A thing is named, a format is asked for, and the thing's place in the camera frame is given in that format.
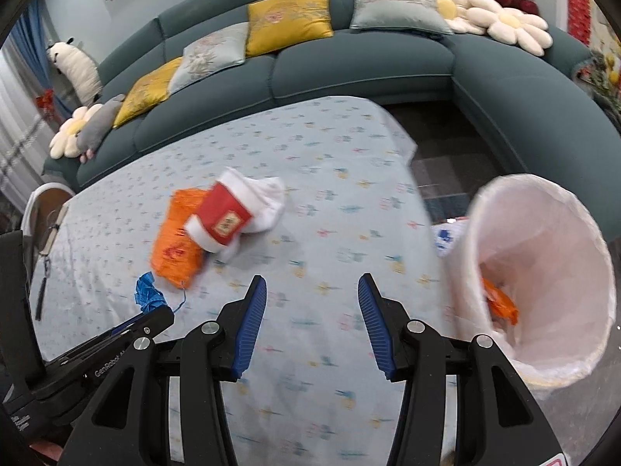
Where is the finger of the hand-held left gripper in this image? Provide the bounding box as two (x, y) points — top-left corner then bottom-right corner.
(109, 306), (176, 348)

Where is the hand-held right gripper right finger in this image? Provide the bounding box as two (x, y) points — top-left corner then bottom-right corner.
(357, 273), (573, 466)

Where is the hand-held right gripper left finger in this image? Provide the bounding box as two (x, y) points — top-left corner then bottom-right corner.
(58, 274), (269, 466)

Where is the blue cloth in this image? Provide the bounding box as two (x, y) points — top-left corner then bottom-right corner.
(133, 272), (187, 318)

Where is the orange plastic bag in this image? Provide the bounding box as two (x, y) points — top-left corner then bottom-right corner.
(149, 188), (210, 288)

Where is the red paper cup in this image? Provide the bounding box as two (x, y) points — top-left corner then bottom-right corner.
(184, 181), (254, 254)

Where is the orange patterned cloth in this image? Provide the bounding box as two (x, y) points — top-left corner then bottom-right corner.
(480, 276), (521, 326)

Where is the trash bin with white liner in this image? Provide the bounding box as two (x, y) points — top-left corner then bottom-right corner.
(444, 173), (617, 390)

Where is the blue white printed packet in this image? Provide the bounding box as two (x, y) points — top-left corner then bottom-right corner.
(433, 220), (470, 259)

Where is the floral printed tablecloth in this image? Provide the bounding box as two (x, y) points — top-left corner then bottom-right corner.
(26, 96), (481, 466)

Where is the white framed chair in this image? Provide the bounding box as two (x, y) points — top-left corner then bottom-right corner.
(20, 181), (75, 256)

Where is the grey plush toy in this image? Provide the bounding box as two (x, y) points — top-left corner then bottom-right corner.
(78, 94), (127, 164)

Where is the white flower pillow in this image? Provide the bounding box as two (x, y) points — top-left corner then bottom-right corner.
(404, 0), (492, 36)
(49, 103), (105, 160)
(467, 7), (555, 57)

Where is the white checked curtain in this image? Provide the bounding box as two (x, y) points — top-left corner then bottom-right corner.
(0, 56), (52, 209)

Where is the yellow embroidered cushion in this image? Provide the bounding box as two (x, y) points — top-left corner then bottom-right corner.
(245, 0), (334, 58)
(113, 57), (184, 129)

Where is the teal sofa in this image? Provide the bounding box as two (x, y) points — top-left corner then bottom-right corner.
(41, 0), (621, 243)

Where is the white plush toy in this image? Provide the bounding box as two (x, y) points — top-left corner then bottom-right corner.
(46, 36), (104, 108)

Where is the grey-blue embroidered cushion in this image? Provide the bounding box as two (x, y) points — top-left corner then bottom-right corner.
(169, 22), (252, 96)
(349, 0), (455, 38)

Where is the blue curtain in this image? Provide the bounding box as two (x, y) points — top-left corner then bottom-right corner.
(9, 0), (66, 124)

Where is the flower arrangement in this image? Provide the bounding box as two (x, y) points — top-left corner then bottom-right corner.
(574, 51), (621, 124)

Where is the red wall hanging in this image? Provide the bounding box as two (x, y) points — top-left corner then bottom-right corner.
(564, 0), (608, 45)

